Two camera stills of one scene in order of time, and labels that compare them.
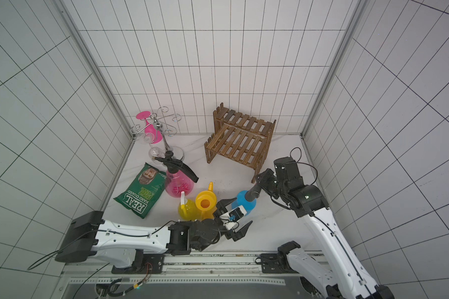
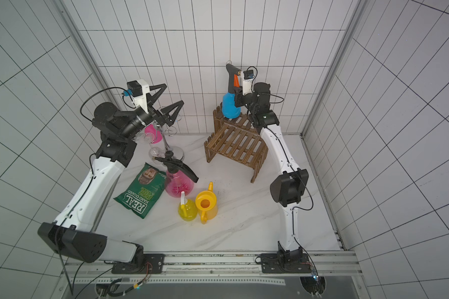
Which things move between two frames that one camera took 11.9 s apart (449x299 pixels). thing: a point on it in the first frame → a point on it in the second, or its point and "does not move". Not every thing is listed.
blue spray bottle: (241, 200) → (229, 109)
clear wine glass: (156, 152) does not move
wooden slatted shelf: (240, 137) does not move
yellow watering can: (206, 202) does not move
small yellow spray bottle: (188, 209) does not move
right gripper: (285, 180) → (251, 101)
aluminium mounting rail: (224, 268) does not move
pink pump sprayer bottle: (179, 177) does not move
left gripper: (221, 206) → (166, 118)
